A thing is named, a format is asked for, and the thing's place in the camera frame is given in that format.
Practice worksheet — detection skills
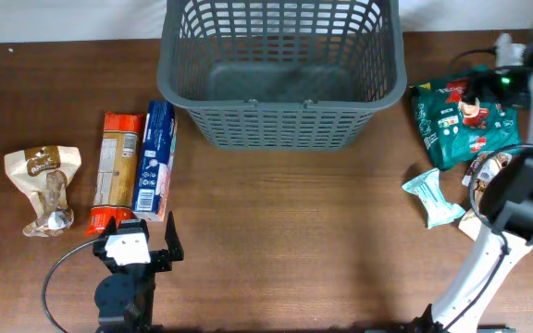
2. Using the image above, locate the green coffee mix bag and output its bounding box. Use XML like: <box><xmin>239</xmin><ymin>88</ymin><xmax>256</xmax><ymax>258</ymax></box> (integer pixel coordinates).
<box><xmin>409</xmin><ymin>66</ymin><xmax>521</xmax><ymax>171</ymax></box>

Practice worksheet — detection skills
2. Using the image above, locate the beige brown snack pouch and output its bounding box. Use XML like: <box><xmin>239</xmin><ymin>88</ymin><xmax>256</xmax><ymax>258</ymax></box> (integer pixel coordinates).
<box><xmin>458</xmin><ymin>150</ymin><xmax>513</xmax><ymax>241</ymax></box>
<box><xmin>4</xmin><ymin>145</ymin><xmax>81</xmax><ymax>237</ymax></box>

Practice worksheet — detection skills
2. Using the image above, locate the grey plastic basket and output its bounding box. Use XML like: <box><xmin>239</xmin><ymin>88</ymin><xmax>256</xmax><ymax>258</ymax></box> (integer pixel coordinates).
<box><xmin>157</xmin><ymin>0</ymin><xmax>407</xmax><ymax>150</ymax></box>

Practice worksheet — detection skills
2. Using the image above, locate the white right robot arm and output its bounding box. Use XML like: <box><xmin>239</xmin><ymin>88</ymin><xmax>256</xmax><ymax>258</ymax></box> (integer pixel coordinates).
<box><xmin>405</xmin><ymin>34</ymin><xmax>533</xmax><ymax>332</ymax></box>

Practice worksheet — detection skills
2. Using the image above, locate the orange biscuit package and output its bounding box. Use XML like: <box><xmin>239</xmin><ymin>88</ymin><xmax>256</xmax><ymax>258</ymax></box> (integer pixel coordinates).
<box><xmin>85</xmin><ymin>113</ymin><xmax>143</xmax><ymax>235</ymax></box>

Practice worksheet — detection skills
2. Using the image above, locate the blue rectangular box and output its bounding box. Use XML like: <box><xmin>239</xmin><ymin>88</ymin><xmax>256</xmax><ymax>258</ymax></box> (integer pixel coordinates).
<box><xmin>132</xmin><ymin>101</ymin><xmax>178</xmax><ymax>222</ymax></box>

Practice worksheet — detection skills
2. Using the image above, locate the light blue snack wrapper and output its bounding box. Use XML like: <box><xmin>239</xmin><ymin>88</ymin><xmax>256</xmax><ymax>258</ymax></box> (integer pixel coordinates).
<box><xmin>402</xmin><ymin>168</ymin><xmax>465</xmax><ymax>228</ymax></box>

